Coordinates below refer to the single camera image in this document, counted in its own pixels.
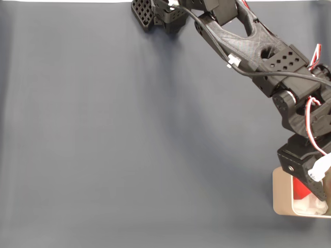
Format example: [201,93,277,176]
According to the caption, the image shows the white crumpled paper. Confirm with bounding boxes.
[293,194,329,216]

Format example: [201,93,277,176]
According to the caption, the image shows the red cube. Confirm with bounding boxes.
[293,176,312,201]

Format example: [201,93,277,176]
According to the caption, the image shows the white camera module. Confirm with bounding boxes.
[307,153,331,182]

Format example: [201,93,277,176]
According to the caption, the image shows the beige rounded box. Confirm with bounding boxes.
[272,166,331,219]

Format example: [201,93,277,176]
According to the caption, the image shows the red white black servo wire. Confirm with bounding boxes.
[307,43,324,71]
[305,97,329,157]

